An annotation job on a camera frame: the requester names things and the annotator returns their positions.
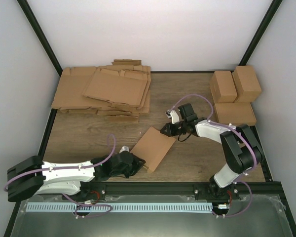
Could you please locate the light blue slotted cable duct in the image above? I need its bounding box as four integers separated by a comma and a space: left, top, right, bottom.
26, 202, 213, 213

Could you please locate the stack of flat cardboard sheets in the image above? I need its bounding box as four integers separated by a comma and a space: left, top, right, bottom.
51, 59, 151, 122

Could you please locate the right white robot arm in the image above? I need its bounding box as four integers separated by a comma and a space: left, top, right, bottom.
160, 103, 265, 199

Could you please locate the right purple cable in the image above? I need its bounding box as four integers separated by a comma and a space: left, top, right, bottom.
169, 94, 258, 172

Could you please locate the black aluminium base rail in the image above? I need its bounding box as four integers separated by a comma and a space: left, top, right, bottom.
22, 181, 282, 198

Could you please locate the purple cable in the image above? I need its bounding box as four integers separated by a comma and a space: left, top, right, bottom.
3, 134, 117, 193
169, 94, 258, 172

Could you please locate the right black frame post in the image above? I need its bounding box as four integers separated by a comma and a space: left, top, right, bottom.
238, 0, 283, 66

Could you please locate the folded cardboard box back left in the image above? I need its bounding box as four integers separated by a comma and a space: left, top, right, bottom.
210, 71, 237, 103

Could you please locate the brown cardboard box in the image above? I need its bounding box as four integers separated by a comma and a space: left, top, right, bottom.
131, 127, 176, 173

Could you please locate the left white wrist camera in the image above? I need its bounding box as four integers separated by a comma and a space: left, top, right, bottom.
119, 146, 129, 153

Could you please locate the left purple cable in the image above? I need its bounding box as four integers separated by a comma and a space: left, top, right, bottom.
3, 134, 117, 193

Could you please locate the folded cardboard box front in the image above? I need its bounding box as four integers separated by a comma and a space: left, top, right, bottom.
214, 103, 257, 126

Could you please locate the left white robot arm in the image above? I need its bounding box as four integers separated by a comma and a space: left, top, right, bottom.
4, 151, 146, 202

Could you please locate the black frame post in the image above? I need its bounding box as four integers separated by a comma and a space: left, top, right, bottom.
238, 0, 283, 66
17, 0, 63, 76

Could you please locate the left black frame post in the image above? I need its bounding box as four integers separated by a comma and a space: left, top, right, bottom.
17, 0, 63, 76

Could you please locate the folded cardboard box back right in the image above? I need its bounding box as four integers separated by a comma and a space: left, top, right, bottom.
232, 66, 262, 103

